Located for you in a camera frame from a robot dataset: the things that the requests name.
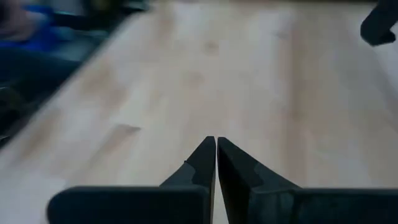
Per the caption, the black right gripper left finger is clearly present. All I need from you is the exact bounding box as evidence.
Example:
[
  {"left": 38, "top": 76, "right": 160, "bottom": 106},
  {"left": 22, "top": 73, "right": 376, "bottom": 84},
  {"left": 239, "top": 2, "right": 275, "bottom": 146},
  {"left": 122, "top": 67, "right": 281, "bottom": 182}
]
[{"left": 46, "top": 136, "right": 217, "bottom": 224}]

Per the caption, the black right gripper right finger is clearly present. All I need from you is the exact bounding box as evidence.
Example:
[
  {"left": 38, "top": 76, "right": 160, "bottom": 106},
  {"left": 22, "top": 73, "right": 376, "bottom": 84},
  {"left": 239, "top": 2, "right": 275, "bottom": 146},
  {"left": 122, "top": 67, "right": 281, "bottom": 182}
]
[{"left": 217, "top": 136, "right": 398, "bottom": 224}]

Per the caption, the blue plastic bin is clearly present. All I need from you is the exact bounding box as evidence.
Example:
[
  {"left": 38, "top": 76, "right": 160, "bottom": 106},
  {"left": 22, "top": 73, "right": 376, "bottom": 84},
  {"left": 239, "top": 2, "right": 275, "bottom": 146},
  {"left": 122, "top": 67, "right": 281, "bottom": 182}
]
[{"left": 0, "top": 4, "right": 78, "bottom": 53}]

